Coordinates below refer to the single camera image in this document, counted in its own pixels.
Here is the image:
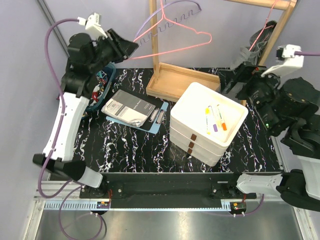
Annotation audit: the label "blue clipboard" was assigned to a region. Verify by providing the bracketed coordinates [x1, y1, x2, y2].
[106, 101, 169, 135]

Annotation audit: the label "teal plastic bin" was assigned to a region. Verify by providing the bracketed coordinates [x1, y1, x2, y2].
[82, 63, 116, 118]

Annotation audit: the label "grey spiral notebook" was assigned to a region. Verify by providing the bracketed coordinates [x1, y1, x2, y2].
[101, 89, 156, 127]

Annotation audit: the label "orange cap marker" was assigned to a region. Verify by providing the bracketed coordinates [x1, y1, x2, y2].
[216, 104, 227, 131]

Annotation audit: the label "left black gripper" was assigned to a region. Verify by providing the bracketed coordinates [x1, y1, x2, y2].
[88, 27, 139, 73]

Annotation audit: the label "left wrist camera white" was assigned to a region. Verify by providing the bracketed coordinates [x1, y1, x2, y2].
[77, 12, 108, 39]

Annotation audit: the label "white stacked trays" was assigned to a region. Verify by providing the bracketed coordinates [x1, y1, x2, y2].
[169, 82, 248, 167]

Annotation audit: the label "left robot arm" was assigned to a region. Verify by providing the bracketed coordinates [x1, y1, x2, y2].
[32, 29, 139, 198]

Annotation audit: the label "purple cap marker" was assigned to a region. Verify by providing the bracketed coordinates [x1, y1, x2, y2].
[211, 106, 220, 132]

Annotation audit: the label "wooden clothes rack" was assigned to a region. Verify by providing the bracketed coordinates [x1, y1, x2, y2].
[146, 0, 298, 102]

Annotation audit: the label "yellow cap marker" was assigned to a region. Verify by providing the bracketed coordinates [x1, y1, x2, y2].
[205, 107, 213, 135]

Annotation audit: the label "lavender plastic hanger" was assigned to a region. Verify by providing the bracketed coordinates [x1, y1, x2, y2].
[134, 0, 202, 46]

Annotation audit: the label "colourful comic print shorts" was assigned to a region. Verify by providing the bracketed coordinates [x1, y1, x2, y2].
[89, 70, 109, 107]

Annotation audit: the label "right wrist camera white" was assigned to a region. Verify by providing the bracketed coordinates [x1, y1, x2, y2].
[261, 44, 304, 78]

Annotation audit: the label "pink wire hanger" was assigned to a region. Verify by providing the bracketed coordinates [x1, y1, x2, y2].
[130, 0, 213, 61]
[249, 0, 279, 52]

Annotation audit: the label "grey shorts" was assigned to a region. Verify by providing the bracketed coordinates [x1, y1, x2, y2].
[230, 20, 277, 70]

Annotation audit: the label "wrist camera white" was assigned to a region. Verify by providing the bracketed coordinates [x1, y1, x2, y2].
[261, 44, 304, 78]
[77, 12, 108, 39]

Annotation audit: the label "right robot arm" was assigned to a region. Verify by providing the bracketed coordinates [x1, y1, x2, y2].
[217, 62, 320, 212]

